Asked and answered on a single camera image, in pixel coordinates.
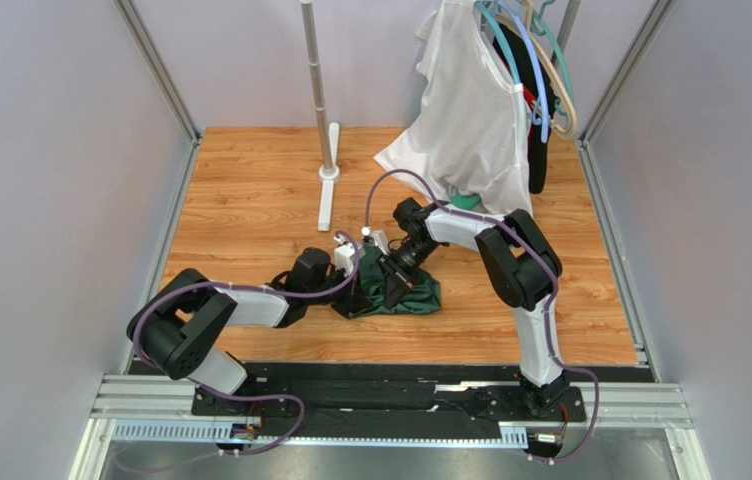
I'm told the silver rack pole right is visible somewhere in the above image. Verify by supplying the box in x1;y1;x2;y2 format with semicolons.
557;0;581;52

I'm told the teal object under garment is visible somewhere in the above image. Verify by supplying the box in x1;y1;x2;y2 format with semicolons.
450;190;482;211

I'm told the black garment on rack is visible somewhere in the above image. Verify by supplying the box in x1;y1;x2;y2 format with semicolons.
492;23;558;196

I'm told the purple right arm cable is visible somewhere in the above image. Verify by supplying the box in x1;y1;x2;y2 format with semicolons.
363;168;600;465

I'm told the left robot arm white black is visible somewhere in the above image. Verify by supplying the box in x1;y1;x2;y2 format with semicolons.
126;243;364;395

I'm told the silver rack pole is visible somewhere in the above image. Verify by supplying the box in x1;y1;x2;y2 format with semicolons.
557;0;581;52
300;0;336;176

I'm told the silver rack pole left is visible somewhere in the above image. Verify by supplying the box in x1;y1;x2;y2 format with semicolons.
300;0;336;176

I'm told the white garment on rack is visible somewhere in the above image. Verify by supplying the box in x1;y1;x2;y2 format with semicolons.
374;1;533;214

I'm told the teal plastic hanger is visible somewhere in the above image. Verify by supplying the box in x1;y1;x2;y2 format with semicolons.
481;1;578;139

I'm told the white rack base foot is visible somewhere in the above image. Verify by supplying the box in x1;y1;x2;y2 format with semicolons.
317;122;341;232

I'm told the beige wooden hanger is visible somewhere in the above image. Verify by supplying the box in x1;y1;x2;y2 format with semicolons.
496;1;578;140

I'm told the light blue plastic hanger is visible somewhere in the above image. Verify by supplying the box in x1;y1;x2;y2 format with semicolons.
495;0;551;144

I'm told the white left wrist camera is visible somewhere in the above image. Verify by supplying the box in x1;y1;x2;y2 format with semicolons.
333;231;360;277

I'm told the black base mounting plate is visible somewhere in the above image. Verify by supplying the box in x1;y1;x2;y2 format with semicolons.
187;362;593;440

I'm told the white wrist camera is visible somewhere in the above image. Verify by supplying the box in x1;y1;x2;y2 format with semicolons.
361;226;391;256
333;231;360;277

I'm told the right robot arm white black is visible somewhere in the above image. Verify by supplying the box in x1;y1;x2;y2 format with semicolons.
378;198;568;415

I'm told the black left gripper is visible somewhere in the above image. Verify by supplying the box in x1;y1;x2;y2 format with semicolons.
306;264;373;316

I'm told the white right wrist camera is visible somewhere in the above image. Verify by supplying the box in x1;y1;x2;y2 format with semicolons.
361;226;391;256

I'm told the dark green cloth napkin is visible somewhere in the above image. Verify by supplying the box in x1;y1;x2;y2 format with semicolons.
332;245;442;319

